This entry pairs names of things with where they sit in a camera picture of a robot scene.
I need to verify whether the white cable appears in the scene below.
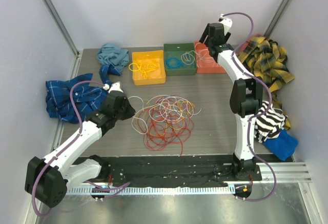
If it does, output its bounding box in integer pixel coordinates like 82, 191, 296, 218
180, 47, 221, 68
128, 94, 202, 135

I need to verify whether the orange cable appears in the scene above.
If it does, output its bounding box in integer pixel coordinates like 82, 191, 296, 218
138, 99, 194, 137

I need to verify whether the yellow cable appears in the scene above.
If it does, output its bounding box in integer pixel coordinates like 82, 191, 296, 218
128, 54, 159, 79

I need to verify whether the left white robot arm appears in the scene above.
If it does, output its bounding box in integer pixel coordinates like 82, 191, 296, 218
25, 90, 135, 208

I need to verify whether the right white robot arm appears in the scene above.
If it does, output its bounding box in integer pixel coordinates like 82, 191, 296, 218
199, 19, 263, 180

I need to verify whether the coral red plastic bin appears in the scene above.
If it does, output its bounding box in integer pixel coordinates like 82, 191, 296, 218
194, 42, 226, 74

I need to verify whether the dark blue plaid cloth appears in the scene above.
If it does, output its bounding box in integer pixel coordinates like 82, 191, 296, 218
46, 73, 107, 124

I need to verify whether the pink cloth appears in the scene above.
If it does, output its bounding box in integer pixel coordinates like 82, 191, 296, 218
243, 34, 262, 47

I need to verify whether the green plastic bin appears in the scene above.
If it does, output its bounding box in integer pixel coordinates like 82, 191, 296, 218
163, 43, 197, 76

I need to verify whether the yellow plastic bin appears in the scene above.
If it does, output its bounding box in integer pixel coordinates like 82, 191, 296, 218
129, 50, 166, 86

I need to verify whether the yellow plaid cloth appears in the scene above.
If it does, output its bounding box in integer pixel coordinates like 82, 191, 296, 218
235, 36, 296, 130

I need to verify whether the light blue cloth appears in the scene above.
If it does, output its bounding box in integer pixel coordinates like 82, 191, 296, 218
96, 43, 129, 69

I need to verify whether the black white striped cloth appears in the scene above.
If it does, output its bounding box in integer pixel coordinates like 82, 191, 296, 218
254, 104, 287, 143

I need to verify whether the blue object under cloth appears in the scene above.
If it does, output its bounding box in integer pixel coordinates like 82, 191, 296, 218
263, 130, 299, 161

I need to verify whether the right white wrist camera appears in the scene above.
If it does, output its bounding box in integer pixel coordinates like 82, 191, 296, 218
218, 14, 233, 36

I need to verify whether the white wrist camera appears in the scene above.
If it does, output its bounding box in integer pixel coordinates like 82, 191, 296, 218
218, 14, 233, 36
102, 82, 124, 93

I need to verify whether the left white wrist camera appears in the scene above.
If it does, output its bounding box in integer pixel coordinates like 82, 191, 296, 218
102, 82, 124, 93

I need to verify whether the red cable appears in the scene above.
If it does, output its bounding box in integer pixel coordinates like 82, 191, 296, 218
134, 100, 194, 156

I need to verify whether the blue cable in bin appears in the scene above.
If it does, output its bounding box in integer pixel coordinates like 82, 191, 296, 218
165, 51, 193, 69

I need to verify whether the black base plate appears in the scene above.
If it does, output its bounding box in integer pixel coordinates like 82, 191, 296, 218
69, 153, 263, 188

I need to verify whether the right aluminium frame post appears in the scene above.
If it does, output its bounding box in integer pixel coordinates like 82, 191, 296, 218
264, 0, 292, 37

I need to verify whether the aluminium frame post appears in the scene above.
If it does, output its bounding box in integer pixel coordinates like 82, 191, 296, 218
264, 0, 292, 37
42, 0, 79, 56

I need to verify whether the slotted cable duct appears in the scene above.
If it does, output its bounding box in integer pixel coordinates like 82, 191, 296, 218
66, 185, 235, 197

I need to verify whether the left aluminium frame post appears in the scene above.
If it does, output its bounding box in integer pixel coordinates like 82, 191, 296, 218
42, 0, 79, 56

